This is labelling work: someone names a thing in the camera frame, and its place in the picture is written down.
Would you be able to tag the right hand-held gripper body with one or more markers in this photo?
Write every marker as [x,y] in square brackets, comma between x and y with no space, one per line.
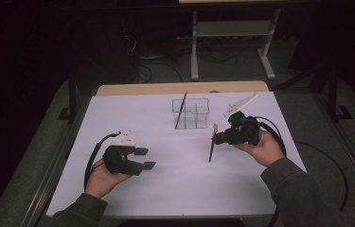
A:
[243,130]

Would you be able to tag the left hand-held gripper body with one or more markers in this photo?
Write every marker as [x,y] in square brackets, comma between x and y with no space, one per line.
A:
[118,160]

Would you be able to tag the black makeup brush beige head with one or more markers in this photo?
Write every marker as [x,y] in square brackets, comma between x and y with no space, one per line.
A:
[211,151]

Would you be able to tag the clear acrylic organizer box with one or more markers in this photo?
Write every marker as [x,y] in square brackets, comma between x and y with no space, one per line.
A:
[195,115]

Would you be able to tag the thin black makeup brush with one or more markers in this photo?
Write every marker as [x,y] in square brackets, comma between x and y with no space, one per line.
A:
[181,110]

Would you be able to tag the person's left hand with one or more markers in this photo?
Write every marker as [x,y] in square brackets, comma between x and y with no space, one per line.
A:
[102,181]

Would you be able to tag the person's right hand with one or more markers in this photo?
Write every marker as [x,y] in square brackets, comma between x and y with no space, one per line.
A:
[265,151]

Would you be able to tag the black metal stand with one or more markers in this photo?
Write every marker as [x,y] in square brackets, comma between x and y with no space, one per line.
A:
[72,94]
[333,94]

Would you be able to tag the white metal desk frame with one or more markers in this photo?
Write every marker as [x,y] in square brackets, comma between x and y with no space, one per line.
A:
[194,47]

